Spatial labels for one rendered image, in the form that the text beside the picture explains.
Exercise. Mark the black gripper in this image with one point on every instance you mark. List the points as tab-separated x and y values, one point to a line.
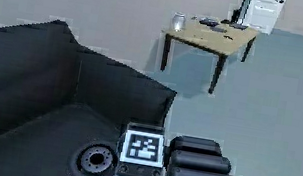
95	161

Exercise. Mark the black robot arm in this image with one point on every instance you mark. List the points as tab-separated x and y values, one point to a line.
193	173

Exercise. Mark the black sofa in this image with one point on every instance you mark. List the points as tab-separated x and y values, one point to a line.
39	98

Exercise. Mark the small black pen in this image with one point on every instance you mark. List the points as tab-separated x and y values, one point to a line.
228	37

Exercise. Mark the clear glass jar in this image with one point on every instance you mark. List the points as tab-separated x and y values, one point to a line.
178	21

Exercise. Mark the wooden table with black legs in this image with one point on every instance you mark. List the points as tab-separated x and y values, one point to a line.
209	39

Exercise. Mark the black flat object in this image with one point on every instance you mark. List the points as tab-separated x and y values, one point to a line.
209	21

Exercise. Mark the dark grey flat book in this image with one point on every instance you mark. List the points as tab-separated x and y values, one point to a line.
218	29

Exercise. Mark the dark laptop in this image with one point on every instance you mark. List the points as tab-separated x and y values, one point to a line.
239	26

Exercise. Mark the black upright box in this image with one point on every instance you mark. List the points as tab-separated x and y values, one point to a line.
235	16

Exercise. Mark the white room door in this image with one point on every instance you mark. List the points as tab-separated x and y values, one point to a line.
266	11

